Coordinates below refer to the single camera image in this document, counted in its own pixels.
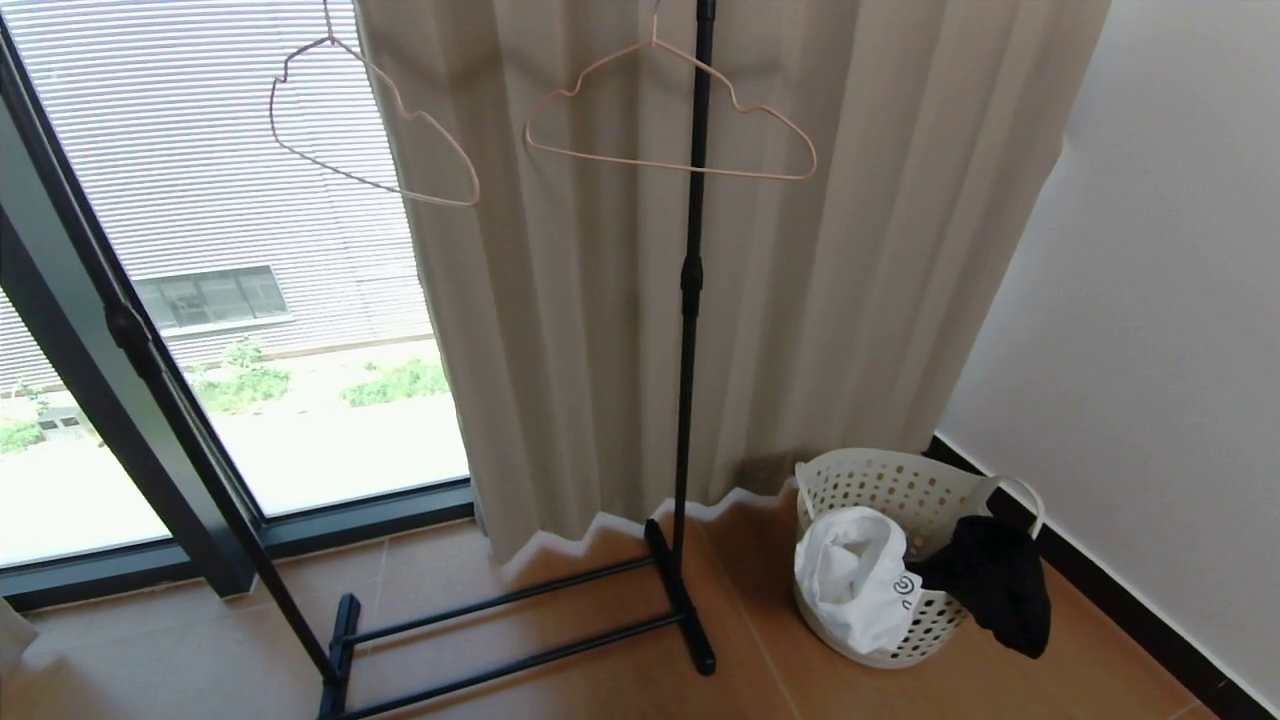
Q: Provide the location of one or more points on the pink clothes hanger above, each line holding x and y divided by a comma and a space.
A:
470, 204
670, 164

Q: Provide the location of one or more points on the white printed t-shirt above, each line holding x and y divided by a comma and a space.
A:
850, 580

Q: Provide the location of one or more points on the black clothes rack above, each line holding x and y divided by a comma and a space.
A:
689, 350

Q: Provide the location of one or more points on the white laundry basket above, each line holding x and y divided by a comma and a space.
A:
890, 485

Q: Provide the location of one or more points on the beige curtain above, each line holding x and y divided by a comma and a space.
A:
850, 250
10, 635

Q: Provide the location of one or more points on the black garment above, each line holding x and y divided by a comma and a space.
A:
1000, 590

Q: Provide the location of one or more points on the window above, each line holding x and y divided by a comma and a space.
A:
200, 150

